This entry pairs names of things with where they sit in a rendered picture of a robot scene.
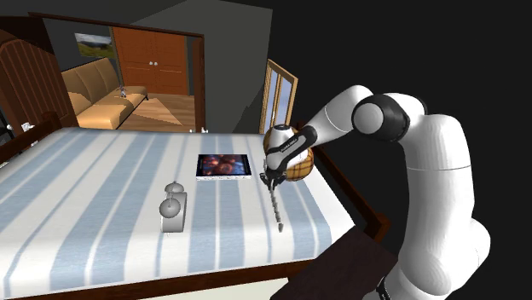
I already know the grey spiral rod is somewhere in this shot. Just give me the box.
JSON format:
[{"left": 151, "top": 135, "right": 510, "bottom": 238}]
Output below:
[{"left": 269, "top": 184, "right": 285, "bottom": 234}]

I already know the tablet with reddish screen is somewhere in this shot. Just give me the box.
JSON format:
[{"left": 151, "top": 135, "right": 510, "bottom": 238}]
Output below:
[{"left": 195, "top": 153, "right": 253, "bottom": 182}]

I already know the light wood framed window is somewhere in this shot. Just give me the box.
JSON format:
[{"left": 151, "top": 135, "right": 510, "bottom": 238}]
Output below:
[{"left": 258, "top": 58, "right": 299, "bottom": 136}]

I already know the grey twin bell alarm clock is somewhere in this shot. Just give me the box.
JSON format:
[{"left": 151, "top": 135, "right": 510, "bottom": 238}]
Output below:
[{"left": 159, "top": 181, "right": 188, "bottom": 234}]

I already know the orange wooden double door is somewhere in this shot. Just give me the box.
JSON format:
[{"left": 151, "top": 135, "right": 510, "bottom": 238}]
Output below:
[{"left": 111, "top": 26, "right": 191, "bottom": 97}]

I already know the blue white striped bed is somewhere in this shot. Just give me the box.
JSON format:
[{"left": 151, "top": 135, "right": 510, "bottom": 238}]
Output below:
[{"left": 0, "top": 111, "right": 392, "bottom": 300}]

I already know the tan sofa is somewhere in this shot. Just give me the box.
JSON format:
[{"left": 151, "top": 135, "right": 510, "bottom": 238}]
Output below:
[{"left": 61, "top": 57, "right": 150, "bottom": 130}]

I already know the landscape wall picture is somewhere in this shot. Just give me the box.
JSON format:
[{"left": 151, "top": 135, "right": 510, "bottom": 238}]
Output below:
[{"left": 74, "top": 32, "right": 116, "bottom": 60}]

